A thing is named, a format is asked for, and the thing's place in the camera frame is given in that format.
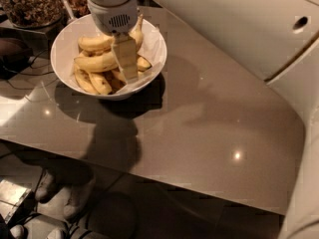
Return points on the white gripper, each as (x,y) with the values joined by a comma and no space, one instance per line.
(115,19)

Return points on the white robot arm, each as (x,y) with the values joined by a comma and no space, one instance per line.
(277,41)

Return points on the right small banana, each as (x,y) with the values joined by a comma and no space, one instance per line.
(143,64)

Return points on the long yellow banana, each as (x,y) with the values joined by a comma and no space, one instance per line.
(104,60)

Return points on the top yellow banana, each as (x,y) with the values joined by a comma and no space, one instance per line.
(92,44)

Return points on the lower middle banana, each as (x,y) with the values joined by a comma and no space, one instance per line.
(100,83)

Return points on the lower left banana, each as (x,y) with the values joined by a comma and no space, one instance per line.
(83,80)

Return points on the white bowl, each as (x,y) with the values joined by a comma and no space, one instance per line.
(63,50)

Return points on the glass bowl of nuts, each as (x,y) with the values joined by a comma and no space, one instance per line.
(28,14)

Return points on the small dish of snacks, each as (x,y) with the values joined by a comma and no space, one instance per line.
(79,7)

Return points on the dark round object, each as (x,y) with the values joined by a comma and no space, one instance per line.
(14,54)

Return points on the left white shoe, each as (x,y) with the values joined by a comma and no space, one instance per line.
(47,187)

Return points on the white shoe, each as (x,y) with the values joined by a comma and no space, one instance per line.
(47,187)
(78,198)

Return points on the right white shoe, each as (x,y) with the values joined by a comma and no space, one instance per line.
(78,198)

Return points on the metal box on floor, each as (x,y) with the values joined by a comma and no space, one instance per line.
(12,197)

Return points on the white spoon handle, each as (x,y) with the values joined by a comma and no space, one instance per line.
(71,17)

